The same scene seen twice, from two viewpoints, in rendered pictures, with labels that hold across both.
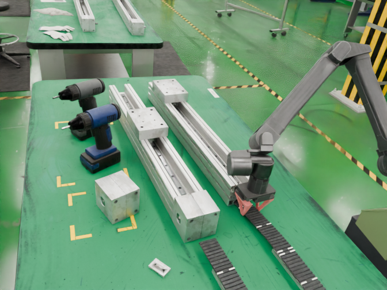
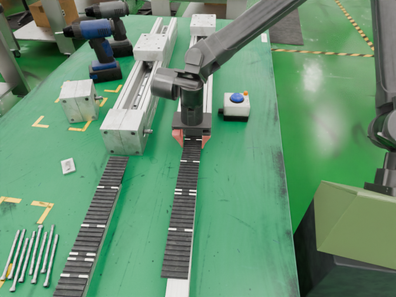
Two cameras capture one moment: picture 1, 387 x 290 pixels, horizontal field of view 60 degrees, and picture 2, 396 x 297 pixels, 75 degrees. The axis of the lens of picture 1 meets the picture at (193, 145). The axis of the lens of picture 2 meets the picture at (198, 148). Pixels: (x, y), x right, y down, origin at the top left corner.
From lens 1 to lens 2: 64 cm
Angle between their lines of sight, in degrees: 27
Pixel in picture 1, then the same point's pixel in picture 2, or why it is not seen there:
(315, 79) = not seen: outside the picture
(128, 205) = (82, 109)
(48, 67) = (157, 13)
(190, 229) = (109, 142)
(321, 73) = not seen: outside the picture
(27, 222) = (18, 106)
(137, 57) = (230, 7)
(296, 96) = (257, 9)
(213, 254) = (112, 169)
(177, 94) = (203, 27)
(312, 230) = (249, 185)
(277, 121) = (218, 38)
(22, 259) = not seen: outside the picture
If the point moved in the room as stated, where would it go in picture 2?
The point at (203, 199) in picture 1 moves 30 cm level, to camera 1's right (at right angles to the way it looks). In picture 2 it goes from (132, 117) to (230, 159)
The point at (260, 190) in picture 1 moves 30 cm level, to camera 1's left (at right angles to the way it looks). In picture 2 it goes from (187, 121) to (102, 87)
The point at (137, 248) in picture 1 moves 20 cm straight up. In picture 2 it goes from (68, 146) to (39, 86)
